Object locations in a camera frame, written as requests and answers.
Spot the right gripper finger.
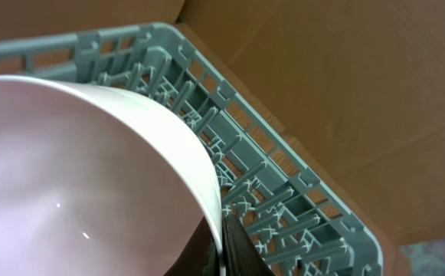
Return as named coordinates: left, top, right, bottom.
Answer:
left=222, top=214, right=275, bottom=276

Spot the pink-white bowl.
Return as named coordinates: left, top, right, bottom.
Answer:
left=0, top=75, right=223, bottom=275

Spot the grey dishwasher rack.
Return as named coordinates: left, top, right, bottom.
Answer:
left=0, top=22, right=384, bottom=275

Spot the brown cardboard backdrop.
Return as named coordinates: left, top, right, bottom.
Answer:
left=0, top=0, right=445, bottom=244

